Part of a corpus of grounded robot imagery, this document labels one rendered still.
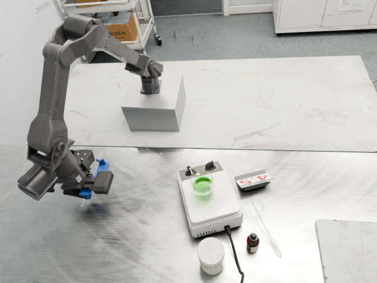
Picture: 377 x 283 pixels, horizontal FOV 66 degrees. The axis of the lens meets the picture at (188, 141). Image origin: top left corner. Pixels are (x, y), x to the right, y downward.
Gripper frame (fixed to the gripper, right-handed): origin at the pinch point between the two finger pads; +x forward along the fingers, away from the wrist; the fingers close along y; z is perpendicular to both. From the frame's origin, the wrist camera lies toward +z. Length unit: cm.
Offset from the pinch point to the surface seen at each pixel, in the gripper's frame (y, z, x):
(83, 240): -2.0, -11.7, 4.9
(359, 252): -69, -11, 4
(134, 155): -9.6, 16.3, 4.7
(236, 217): -41.4, -6.7, -1.9
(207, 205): -34.6, -5.2, -4.1
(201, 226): -33.2, -9.4, -1.9
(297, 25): -101, 233, 80
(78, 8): 91, 200, 35
